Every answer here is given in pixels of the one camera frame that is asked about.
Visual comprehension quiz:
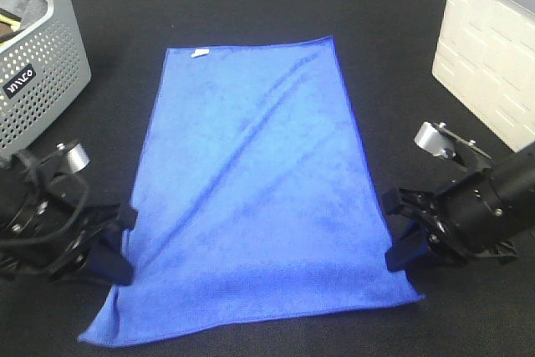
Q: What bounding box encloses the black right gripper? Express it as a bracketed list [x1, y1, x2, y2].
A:
[382, 164, 518, 273]

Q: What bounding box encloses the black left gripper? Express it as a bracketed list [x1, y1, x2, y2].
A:
[1, 151, 138, 286]

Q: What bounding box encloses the blue microfiber towel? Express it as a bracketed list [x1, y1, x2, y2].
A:
[79, 37, 420, 348]

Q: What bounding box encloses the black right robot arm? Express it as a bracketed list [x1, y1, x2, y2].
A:
[383, 145, 534, 272]

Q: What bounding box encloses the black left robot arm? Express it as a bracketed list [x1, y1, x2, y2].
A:
[1, 150, 136, 286]

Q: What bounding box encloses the grey perforated plastic basket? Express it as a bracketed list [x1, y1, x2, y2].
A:
[1, 0, 91, 166]

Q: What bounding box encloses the white plastic storage crate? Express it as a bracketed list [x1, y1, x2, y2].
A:
[432, 0, 534, 151]

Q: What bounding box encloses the black fabric table cover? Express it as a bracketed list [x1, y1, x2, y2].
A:
[1, 0, 534, 356]

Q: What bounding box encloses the grey cloth in basket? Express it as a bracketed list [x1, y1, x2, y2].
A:
[1, 0, 48, 29]

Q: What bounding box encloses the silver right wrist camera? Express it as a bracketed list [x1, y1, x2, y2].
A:
[413, 121, 494, 166]

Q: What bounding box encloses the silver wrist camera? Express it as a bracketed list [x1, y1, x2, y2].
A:
[56, 140, 90, 174]
[413, 121, 494, 166]

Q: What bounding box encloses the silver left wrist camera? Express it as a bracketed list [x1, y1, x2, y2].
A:
[56, 140, 90, 174]

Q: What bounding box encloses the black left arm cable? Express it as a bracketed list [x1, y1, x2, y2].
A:
[0, 150, 91, 249]

